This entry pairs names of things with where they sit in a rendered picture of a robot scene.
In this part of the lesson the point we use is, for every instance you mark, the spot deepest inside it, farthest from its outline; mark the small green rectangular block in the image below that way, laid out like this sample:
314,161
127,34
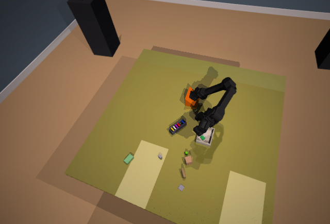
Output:
128,158

